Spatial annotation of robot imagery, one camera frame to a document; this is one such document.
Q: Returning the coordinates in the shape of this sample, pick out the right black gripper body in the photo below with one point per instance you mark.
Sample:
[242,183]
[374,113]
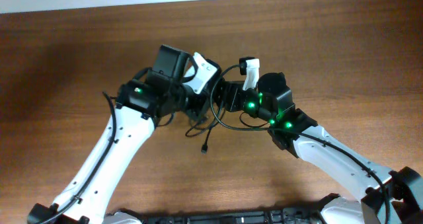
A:
[240,98]

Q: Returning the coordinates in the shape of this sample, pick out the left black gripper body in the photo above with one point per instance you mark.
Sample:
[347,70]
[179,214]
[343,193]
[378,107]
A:
[190,101]

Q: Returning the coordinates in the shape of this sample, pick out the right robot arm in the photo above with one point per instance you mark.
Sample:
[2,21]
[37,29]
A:
[381,195]

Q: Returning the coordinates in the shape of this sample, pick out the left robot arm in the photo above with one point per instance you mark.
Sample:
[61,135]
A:
[176,82]

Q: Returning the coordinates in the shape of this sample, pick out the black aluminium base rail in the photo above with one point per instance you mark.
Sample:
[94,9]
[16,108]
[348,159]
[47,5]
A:
[306,213]

